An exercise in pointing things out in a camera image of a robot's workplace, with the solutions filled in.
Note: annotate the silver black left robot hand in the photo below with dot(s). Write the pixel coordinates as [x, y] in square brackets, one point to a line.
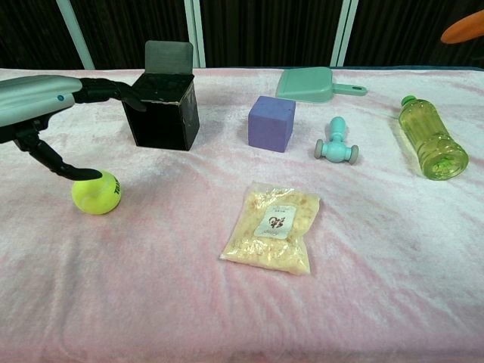
[34, 98]

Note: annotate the white right hand orange fingertips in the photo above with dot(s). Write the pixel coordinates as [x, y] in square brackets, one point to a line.
[465, 28]

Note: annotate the yellow tennis ball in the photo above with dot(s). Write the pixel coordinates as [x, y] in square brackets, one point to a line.
[96, 196]

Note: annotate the black open cardboard box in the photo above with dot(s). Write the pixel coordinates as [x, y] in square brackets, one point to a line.
[162, 121]

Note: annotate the green plastic bottle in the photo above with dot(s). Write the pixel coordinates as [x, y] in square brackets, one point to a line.
[431, 140]

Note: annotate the teal plastic dustpan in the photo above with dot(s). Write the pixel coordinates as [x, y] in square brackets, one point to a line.
[304, 85]

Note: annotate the teal roller toy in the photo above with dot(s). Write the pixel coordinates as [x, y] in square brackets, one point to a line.
[336, 145]

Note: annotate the purple foam cube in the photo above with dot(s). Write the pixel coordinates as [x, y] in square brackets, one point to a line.
[270, 125]

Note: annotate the yellow snack packet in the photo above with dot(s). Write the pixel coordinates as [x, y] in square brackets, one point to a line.
[272, 227]

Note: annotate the pink fluffy cloth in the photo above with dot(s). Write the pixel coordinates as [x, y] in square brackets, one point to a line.
[242, 314]

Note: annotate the white frame post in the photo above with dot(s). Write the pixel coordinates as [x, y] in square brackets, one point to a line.
[343, 34]
[196, 34]
[75, 34]

